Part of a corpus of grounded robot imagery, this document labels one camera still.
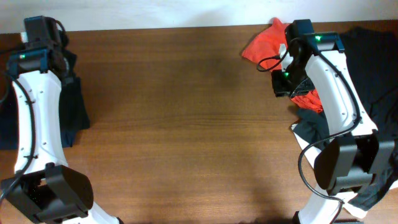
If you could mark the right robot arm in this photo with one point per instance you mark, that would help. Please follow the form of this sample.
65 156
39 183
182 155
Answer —
355 153

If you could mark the black garment pile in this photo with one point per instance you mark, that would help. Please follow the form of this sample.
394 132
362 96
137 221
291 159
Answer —
371 57

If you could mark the white garment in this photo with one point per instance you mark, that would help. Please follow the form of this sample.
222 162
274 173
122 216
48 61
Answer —
310 155

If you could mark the orange red garment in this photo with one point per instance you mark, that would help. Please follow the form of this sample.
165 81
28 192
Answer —
267 44

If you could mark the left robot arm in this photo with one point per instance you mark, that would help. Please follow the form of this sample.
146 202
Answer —
44 189

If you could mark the black shorts white lining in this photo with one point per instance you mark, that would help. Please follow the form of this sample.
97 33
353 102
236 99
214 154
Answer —
73 115

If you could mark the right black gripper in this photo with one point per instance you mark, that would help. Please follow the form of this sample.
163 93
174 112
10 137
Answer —
280 88

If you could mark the folded navy blue cloth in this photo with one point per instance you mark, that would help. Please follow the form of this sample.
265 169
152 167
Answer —
9 125

